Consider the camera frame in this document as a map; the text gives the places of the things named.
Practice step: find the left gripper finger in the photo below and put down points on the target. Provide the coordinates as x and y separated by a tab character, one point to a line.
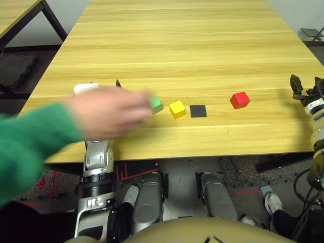
118	84

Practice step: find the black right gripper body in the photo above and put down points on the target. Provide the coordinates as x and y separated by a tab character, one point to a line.
314	95

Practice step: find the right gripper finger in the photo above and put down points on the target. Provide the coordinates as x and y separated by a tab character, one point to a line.
296	86
319	83

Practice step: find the green wooden block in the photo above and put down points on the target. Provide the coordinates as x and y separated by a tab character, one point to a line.
157	103

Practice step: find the red wooden block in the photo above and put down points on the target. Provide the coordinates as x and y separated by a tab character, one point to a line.
240	100

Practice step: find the yellow wooden block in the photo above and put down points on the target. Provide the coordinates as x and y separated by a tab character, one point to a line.
177	109

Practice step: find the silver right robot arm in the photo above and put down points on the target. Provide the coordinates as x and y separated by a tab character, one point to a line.
317	119

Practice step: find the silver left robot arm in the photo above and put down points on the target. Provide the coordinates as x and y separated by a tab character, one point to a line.
97	157

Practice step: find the green sleeved forearm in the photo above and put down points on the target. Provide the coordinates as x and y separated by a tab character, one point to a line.
27	146

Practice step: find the person's bare hand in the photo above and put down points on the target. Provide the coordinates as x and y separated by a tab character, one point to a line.
108	114

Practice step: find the black folding stand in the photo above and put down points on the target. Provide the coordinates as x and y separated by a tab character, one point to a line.
312	33

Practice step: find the black square marker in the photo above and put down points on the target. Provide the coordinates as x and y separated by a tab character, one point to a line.
198	111

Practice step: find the black foam floor mat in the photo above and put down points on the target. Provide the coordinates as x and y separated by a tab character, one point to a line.
15	69

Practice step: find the grey floor tape patch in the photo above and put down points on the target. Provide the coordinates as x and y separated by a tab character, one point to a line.
266	190

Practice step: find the white sneaker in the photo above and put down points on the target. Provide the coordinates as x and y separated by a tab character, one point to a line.
274	202
249	220

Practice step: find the grey left robot leg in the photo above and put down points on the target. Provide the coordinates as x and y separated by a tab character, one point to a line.
148	202

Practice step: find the grey robot leg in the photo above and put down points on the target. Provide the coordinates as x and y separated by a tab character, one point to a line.
148	202
219	197

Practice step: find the grey right robot leg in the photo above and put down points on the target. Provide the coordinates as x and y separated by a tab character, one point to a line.
219	197

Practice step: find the olive robot torso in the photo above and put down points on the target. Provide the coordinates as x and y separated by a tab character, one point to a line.
192	231

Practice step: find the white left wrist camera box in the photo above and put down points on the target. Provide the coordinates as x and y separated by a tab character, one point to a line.
84	88

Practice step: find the black table frame brace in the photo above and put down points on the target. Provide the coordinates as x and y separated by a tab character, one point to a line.
283	162

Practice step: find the wooden side table black frame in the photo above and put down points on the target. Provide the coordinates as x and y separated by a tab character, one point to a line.
15	12

